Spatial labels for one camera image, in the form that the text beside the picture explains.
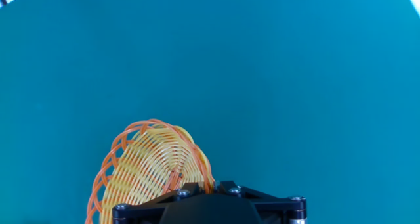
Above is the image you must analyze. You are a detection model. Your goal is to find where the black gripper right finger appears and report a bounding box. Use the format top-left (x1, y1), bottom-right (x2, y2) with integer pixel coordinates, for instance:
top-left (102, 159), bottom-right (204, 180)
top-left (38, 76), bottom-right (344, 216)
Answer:
top-left (215, 180), bottom-right (308, 224)

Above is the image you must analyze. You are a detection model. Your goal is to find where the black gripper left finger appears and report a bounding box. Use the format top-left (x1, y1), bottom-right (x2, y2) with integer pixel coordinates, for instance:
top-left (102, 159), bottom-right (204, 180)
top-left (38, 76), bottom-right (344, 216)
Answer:
top-left (112, 181), bottom-right (207, 224)

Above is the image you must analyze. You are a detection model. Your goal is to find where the orange yellow wicker basket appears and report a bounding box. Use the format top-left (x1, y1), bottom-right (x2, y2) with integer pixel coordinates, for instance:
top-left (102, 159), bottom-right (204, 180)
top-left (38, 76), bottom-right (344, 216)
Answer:
top-left (85, 118), bottom-right (216, 224)

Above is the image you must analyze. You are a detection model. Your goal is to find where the green table mat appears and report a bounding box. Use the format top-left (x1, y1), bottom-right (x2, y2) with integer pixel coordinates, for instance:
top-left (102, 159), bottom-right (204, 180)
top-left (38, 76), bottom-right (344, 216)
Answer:
top-left (0, 0), bottom-right (420, 224)

